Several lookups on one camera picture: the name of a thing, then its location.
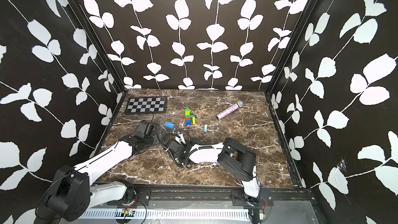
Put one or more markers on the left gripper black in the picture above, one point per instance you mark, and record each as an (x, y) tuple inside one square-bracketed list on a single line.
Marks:
[(156, 139)]

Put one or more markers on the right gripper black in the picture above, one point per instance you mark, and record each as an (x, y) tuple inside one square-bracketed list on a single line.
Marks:
[(187, 147)]

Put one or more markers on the light blue long lego brick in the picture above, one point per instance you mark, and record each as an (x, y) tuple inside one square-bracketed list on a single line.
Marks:
[(169, 125)]

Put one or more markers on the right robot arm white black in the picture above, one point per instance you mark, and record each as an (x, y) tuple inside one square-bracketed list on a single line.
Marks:
[(233, 156)]

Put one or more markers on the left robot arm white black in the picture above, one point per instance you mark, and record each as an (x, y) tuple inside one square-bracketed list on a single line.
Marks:
[(72, 191)]

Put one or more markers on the black white checkerboard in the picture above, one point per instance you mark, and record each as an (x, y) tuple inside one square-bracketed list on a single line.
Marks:
[(146, 105)]

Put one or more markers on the purple glitter microphone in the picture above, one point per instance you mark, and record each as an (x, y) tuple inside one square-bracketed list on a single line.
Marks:
[(230, 110)]

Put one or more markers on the white perforated strip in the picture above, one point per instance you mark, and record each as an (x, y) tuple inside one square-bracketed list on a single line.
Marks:
[(141, 213)]

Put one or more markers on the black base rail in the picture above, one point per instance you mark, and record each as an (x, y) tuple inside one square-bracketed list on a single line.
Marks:
[(268, 197)]

